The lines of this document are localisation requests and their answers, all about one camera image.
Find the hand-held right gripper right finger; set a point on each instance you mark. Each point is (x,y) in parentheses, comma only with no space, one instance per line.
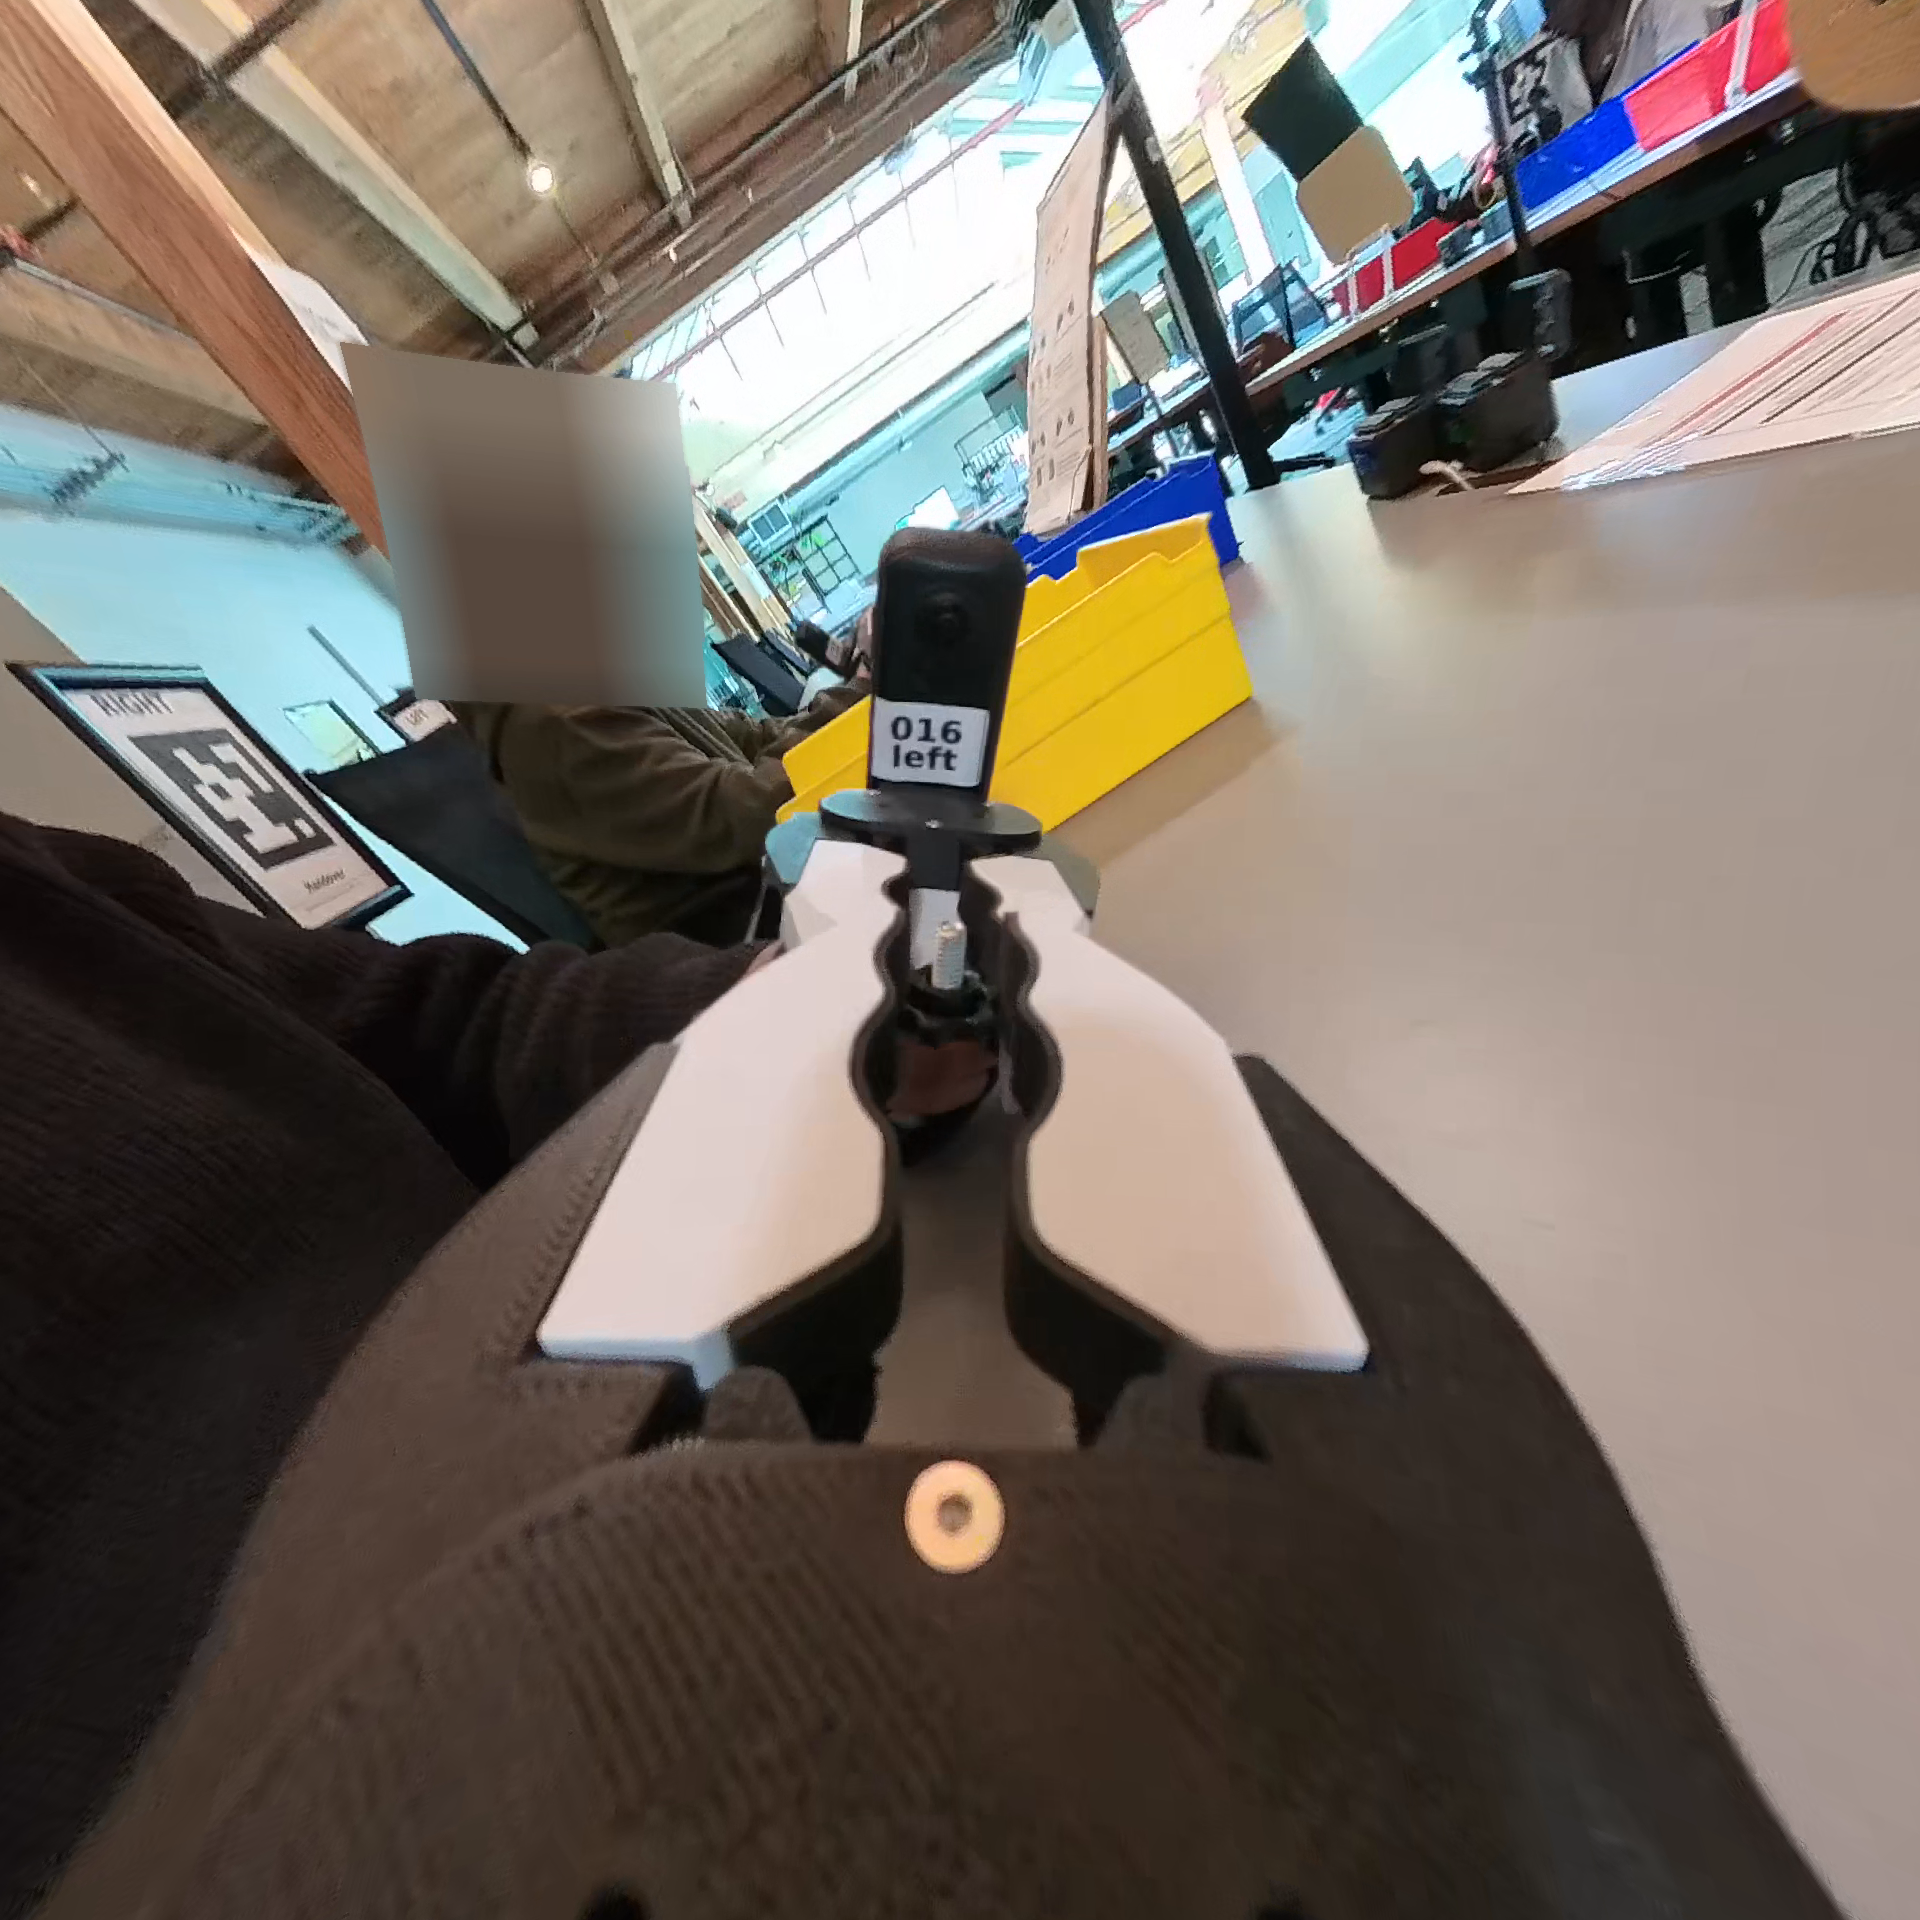
(1184,1185)

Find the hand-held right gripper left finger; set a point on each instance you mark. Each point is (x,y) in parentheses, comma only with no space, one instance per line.
(749,1185)

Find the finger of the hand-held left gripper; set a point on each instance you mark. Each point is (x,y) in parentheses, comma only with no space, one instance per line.
(1035,902)
(849,902)

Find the black knob screw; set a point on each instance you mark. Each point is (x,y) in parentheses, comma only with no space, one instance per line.
(949,1009)

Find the person's left forearm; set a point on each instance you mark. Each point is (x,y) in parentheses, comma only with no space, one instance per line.
(569,1036)

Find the person's left hand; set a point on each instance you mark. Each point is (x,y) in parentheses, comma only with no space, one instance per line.
(944,1081)

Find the yellow plastic bin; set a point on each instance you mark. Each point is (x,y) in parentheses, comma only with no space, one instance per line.
(1108,675)

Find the cardboard instruction board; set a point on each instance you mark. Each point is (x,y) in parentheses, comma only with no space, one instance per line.
(1067,330)

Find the black office chair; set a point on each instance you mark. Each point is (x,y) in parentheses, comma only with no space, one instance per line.
(435,839)

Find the black vertical pole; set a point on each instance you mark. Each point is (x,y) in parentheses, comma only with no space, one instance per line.
(1184,254)

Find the framed marker poster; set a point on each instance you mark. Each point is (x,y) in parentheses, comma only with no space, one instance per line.
(417,717)
(225,797)

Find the black battery charger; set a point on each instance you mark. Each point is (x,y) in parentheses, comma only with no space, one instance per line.
(1395,452)
(1498,412)

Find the black box device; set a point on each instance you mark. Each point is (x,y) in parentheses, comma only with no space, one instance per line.
(1420,359)

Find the red plastic bin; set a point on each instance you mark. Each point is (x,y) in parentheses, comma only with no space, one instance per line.
(1417,263)
(1710,90)

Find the tan rounded board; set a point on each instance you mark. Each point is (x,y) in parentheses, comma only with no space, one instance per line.
(1861,45)
(1353,188)

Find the black panel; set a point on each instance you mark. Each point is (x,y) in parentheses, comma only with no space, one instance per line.
(1305,100)

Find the marker tag stand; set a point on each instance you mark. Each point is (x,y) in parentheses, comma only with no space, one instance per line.
(1539,316)

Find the long wooden desk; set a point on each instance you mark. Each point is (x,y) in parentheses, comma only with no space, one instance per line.
(1589,226)

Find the small blue plastic bin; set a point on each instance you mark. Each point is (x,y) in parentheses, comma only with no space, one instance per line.
(1574,150)

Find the printed paper sheet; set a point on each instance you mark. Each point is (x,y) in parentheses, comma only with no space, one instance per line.
(1724,389)

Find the wooden support post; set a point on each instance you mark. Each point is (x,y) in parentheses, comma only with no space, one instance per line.
(225,300)

